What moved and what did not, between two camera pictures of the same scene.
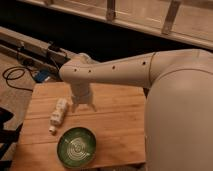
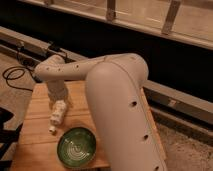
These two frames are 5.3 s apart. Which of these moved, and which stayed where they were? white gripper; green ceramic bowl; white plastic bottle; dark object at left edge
Moved: white gripper
Stayed: green ceramic bowl; white plastic bottle; dark object at left edge
